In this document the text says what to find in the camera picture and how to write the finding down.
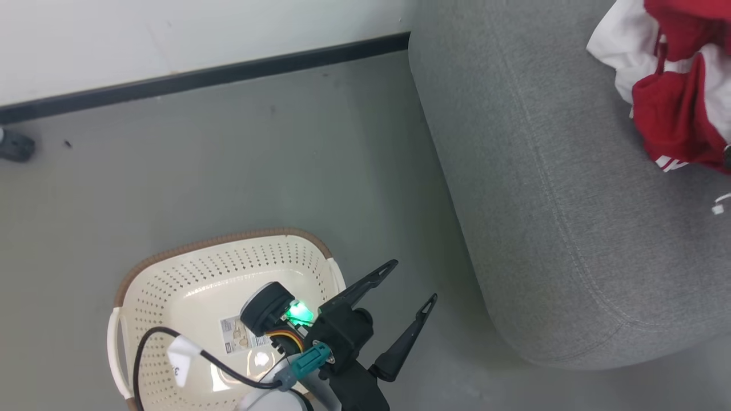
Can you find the paper sticker label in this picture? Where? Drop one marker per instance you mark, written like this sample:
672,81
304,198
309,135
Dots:
243,334

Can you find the dark grey furniture caster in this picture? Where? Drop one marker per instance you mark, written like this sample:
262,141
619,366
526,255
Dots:
16,145

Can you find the black wall baseboard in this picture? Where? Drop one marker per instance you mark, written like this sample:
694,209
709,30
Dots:
200,77

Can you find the grey fabric sofa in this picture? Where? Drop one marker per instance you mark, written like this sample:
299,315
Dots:
571,200

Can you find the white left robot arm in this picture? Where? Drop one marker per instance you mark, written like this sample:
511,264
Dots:
265,308

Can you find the red white sports garment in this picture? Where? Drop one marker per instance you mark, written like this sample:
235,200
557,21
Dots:
674,108

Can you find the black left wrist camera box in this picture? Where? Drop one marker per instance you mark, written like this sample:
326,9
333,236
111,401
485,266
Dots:
342,331

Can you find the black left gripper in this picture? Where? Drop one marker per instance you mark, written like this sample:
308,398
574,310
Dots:
360,391

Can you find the cream perforated laundry basket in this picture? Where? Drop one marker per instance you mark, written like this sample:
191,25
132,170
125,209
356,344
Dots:
171,285

